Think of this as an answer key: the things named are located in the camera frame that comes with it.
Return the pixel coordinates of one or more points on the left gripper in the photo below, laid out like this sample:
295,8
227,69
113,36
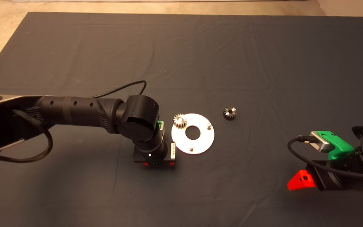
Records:
156,157

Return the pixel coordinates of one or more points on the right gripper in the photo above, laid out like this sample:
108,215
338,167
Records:
342,183

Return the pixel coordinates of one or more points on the steel planetary gear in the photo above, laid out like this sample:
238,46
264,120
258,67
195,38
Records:
229,113
180,120

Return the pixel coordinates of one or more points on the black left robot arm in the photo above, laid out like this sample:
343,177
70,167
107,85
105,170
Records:
74,110

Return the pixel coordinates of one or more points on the round metal carrier plate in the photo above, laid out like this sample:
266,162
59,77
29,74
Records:
200,143

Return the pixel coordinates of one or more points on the dark grey table cloth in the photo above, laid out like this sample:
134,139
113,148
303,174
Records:
263,63

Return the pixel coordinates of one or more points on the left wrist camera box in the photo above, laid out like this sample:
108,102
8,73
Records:
163,127

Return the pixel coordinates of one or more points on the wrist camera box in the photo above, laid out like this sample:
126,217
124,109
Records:
163,127
321,143

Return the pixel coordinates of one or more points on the left green camera mount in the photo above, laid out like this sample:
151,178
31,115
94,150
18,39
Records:
159,125

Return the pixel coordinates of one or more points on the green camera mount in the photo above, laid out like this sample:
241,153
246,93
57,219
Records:
159,125
339,148

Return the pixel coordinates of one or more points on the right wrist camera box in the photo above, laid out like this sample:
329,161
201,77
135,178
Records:
321,143

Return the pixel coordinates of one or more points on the right green camera mount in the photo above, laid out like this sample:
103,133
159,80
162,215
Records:
339,148

